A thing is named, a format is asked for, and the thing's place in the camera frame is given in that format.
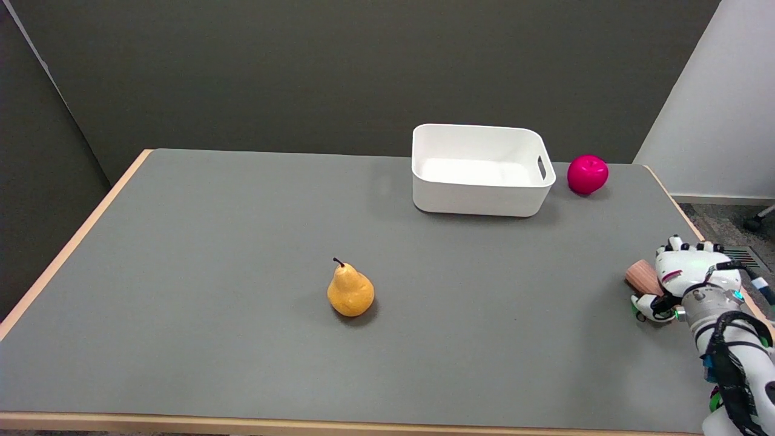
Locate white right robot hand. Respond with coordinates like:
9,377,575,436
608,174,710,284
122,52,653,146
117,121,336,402
630,236,745,325

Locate wooden cylinder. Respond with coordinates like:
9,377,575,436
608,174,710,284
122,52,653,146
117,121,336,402
625,259,665,297

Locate black chair caster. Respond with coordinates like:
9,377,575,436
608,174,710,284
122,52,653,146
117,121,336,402
744,205,775,233

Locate red apple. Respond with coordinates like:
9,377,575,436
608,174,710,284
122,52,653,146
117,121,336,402
567,154,610,196

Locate white plastic bin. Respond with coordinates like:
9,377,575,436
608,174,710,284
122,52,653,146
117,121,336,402
411,124,556,218

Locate yellow pear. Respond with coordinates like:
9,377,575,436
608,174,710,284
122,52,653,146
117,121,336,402
327,258,375,318

